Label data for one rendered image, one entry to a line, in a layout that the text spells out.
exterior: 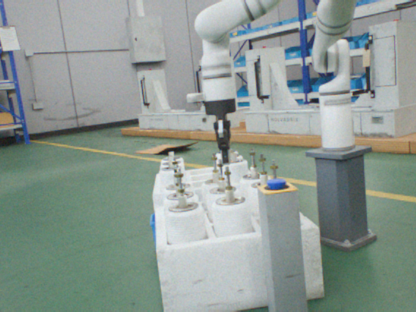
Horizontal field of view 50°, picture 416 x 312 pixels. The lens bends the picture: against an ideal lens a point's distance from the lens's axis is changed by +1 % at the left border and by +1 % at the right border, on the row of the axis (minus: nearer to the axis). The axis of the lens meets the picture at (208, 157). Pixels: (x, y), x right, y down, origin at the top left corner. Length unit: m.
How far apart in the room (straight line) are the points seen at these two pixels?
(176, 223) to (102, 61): 6.84
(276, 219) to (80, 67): 6.88
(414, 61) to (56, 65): 5.61
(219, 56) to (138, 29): 6.92
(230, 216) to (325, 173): 0.44
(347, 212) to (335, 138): 0.23
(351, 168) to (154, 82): 4.47
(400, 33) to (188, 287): 2.40
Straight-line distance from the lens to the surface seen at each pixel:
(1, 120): 6.80
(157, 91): 5.63
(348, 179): 1.39
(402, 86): 3.12
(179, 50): 8.54
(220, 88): 1.03
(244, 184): 1.32
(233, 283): 1.09
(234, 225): 1.07
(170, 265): 1.06
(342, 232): 1.44
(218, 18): 1.03
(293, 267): 0.97
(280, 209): 0.92
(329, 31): 1.22
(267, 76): 3.92
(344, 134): 1.40
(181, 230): 1.06
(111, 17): 8.00
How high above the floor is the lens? 0.54
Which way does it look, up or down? 9 degrees down
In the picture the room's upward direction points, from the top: 6 degrees counter-clockwise
